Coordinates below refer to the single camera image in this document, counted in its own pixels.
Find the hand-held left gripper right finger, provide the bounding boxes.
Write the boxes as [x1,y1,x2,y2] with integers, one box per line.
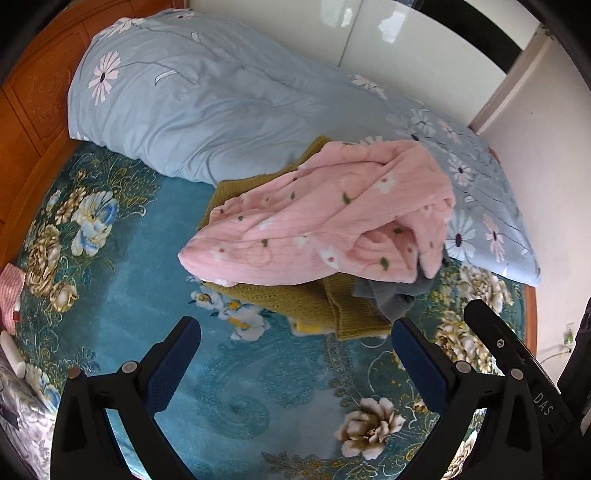
[392,318,548,480]

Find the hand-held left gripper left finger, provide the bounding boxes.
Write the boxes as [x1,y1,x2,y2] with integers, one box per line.
[51,316,202,480]

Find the pink floral fleece pants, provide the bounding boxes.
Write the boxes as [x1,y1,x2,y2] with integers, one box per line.
[178,140,458,287]

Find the grey garment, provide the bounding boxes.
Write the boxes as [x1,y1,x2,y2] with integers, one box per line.
[352,258,451,324]

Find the teal floral plush blanket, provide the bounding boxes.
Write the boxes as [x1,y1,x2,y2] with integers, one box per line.
[9,138,539,480]

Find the mustard yellow knit sweater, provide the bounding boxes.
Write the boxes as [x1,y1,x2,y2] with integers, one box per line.
[196,135,393,342]

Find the white bottle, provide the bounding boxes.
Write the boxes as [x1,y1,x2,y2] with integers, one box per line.
[0,330,27,379]

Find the grey floral pillow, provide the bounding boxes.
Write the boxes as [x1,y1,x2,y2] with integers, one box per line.
[0,364,61,480]

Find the pink striped cloth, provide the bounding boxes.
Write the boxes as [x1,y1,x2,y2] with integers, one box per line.
[0,263,26,333]

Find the light blue daisy quilt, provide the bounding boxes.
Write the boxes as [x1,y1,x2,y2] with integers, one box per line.
[67,9,542,287]

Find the carved wooden headboard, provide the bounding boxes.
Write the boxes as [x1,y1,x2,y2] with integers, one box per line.
[0,0,195,273]

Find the white glossy wardrobe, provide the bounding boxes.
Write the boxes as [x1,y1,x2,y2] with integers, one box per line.
[191,0,506,125]

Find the black glossy wardrobe panel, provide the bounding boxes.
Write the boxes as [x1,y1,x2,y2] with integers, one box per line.
[443,0,527,75]

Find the white charger cable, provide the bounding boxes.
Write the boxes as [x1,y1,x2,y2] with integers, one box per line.
[538,344,573,365]

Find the wall socket with charger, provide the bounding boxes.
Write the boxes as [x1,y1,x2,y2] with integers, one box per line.
[556,323,578,356]

